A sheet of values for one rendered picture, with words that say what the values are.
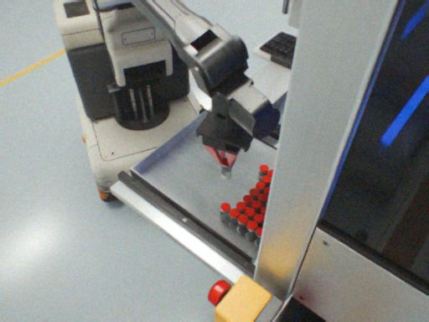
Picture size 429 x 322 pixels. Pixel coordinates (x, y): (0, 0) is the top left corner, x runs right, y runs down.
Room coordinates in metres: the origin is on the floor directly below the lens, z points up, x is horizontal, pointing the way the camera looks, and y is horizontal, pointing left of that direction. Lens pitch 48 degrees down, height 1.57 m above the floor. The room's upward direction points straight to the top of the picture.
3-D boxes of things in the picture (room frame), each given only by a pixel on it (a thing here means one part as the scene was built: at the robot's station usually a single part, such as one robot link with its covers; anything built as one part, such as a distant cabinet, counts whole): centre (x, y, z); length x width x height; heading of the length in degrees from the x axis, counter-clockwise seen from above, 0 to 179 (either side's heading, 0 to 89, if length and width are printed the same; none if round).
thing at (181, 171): (0.55, -0.03, 0.90); 0.34 x 0.26 x 0.04; 50
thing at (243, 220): (0.48, -0.11, 0.90); 0.18 x 0.02 x 0.05; 140
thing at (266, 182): (0.49, -0.09, 0.90); 0.18 x 0.02 x 0.05; 140
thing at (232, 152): (0.51, -0.02, 1.03); 0.07 x 0.07 x 0.09; 65
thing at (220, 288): (0.24, -0.01, 0.99); 0.04 x 0.04 x 0.04; 51
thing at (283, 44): (1.15, -0.36, 0.82); 0.40 x 0.14 x 0.02; 50
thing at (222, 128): (0.51, -0.03, 1.10); 0.10 x 0.07 x 0.07; 65
